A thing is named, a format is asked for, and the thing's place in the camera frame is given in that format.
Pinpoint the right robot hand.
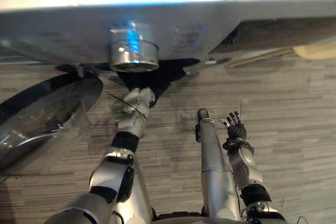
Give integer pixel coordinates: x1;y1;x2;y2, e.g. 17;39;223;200
222;111;248;142

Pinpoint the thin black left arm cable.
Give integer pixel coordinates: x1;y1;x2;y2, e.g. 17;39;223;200
101;90;148;121

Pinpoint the beige baseboard strip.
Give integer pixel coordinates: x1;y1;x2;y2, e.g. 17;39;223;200
227;47;296;68

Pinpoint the beige rounded object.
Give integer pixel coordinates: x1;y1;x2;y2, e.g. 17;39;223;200
293;38;336;60

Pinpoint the dark robot torso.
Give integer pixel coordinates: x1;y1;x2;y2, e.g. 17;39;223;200
154;211;206;224

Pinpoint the silver left robot leg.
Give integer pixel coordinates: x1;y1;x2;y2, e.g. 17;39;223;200
130;159;156;224

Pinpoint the silver washing machine dial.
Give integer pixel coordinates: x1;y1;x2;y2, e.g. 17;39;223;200
108;22;160;73

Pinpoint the dark right robot foot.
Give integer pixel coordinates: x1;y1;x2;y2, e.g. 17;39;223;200
197;108;211;120

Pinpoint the silver right robot leg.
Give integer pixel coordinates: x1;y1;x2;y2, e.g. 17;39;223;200
194;118;241;221

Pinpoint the silver robot leg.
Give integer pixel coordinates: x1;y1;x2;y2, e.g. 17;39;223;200
130;159;156;224
194;118;241;221

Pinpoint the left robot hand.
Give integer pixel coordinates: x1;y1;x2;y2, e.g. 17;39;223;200
136;87;159;109

